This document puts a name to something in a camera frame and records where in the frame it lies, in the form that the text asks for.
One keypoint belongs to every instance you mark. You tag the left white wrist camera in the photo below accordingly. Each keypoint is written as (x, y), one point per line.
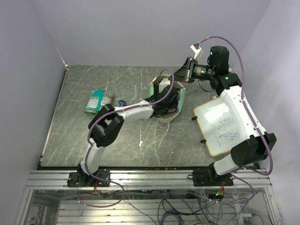
(163, 83)

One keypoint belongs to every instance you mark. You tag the white whiteboard wooden frame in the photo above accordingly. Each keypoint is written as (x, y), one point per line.
(217, 126)

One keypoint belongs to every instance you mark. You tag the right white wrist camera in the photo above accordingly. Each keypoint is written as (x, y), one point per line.
(198, 51)

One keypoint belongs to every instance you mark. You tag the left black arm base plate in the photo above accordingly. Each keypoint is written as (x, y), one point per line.
(80, 179)

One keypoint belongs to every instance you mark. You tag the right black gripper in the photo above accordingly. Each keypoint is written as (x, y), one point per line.
(185, 73)

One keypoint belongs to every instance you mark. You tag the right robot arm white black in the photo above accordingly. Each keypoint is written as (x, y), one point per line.
(256, 142)

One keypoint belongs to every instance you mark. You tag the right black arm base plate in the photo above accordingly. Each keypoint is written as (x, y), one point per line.
(207, 177)

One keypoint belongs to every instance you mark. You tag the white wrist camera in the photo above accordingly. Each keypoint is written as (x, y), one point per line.
(163, 83)
(198, 51)

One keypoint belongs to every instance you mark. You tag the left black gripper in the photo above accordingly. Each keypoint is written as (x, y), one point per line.
(171, 105)

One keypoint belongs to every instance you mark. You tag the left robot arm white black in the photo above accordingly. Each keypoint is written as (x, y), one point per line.
(106, 125)

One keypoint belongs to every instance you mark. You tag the blue snack packet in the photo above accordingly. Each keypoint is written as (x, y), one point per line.
(122, 103)

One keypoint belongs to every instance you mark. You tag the green snack packet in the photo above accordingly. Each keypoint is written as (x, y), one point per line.
(97, 100)

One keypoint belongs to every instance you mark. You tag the green printed paper bag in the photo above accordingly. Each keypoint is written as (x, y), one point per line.
(166, 118)

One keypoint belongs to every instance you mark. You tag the aluminium extrusion rail frame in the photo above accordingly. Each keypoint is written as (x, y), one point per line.
(152, 180)

